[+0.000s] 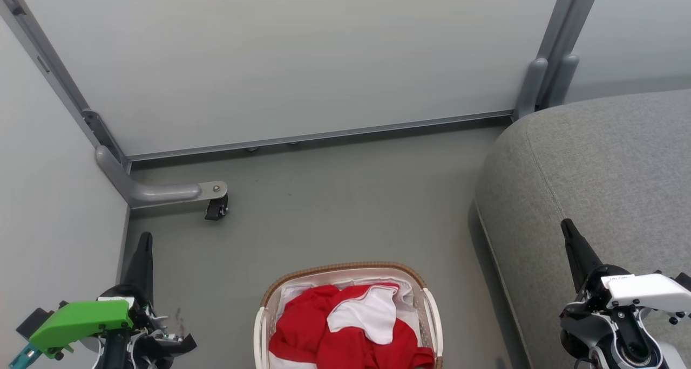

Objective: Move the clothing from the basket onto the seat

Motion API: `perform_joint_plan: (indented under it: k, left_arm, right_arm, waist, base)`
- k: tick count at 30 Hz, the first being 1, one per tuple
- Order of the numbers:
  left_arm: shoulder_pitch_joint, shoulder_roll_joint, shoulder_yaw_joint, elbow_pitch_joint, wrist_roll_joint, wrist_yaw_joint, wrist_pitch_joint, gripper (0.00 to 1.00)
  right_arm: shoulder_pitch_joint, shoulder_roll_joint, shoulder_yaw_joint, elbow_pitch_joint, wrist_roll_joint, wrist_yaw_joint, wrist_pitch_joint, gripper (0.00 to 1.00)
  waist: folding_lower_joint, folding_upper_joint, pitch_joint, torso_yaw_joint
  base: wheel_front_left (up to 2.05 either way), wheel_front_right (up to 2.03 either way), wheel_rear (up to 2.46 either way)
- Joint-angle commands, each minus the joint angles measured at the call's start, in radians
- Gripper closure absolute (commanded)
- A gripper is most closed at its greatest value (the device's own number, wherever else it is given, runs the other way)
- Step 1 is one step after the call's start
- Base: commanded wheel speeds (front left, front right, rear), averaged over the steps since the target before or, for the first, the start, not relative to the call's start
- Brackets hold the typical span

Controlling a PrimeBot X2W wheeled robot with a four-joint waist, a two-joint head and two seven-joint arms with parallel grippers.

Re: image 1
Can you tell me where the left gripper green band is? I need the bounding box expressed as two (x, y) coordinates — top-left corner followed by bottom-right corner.
(10, 231), (198, 369)

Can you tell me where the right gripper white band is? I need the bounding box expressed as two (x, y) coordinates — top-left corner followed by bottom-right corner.
(560, 218), (691, 322)

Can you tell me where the red garment with white panel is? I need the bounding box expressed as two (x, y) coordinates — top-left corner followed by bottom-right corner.
(316, 283), (436, 369)

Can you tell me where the grey fabric sofa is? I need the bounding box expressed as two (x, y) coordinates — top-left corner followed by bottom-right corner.
(474, 88), (691, 369)

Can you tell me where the grey curved partition leg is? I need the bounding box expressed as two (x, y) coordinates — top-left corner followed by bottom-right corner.
(96, 145), (229, 209)

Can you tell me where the black caster wheel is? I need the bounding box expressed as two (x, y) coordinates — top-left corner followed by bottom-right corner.
(204, 194), (229, 221)

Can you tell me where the white laundry basket brown rim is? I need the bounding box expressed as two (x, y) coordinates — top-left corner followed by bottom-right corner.
(253, 261), (444, 369)

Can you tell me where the white basket liner cloth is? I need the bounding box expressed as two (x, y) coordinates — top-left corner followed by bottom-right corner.
(270, 276), (427, 369)

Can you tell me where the grey double partition post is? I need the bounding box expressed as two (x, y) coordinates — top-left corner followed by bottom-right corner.
(512, 0), (604, 122)

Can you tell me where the grey partition post with slots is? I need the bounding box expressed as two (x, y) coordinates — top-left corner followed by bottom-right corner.
(0, 0), (132, 171)

